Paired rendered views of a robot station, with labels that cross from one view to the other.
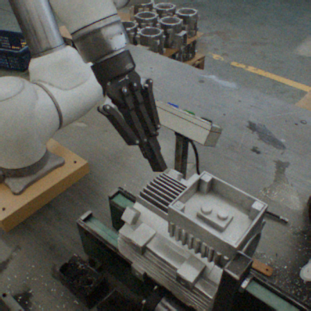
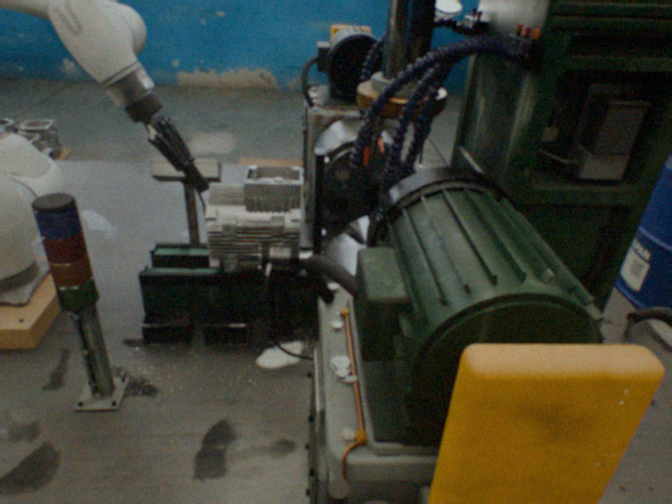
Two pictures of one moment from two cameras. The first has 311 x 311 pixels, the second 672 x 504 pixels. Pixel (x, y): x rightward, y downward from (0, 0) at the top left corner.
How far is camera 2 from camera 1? 71 cm
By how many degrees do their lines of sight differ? 37
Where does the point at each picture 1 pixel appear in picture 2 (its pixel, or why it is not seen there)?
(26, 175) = (24, 282)
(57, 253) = (117, 333)
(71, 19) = (108, 64)
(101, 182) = (110, 272)
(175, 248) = (258, 218)
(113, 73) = (153, 107)
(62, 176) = not seen: hidden behind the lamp
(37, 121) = (26, 210)
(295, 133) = not seen: hidden behind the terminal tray
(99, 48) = (139, 86)
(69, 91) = (39, 178)
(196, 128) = (204, 166)
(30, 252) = not seen: hidden behind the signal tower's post
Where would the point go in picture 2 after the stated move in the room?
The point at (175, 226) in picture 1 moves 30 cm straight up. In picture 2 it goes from (252, 199) to (247, 48)
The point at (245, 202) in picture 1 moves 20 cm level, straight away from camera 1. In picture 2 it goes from (285, 173) to (263, 144)
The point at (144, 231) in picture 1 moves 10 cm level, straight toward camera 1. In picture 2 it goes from (229, 217) to (259, 234)
